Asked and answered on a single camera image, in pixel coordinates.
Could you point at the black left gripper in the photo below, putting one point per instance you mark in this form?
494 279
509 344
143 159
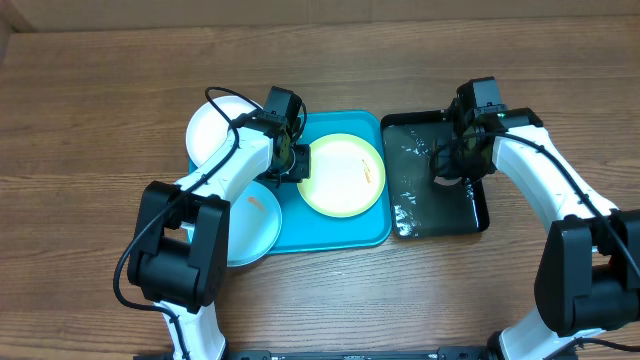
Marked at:
302 172

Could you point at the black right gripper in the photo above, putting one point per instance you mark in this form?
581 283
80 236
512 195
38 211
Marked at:
448 167

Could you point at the yellow-green plate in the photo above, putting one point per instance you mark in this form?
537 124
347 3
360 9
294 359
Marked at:
347 176

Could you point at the light blue plate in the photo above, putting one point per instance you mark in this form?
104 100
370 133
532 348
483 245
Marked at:
255 224

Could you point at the pink plate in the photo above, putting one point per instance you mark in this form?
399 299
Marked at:
208 136

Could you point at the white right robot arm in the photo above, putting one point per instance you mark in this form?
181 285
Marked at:
587 282

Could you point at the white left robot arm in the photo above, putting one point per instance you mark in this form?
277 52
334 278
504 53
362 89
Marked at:
177 260

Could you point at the black plastic tray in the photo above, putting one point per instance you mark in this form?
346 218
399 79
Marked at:
420 205

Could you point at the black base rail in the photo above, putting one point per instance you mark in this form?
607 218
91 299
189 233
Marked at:
442 353

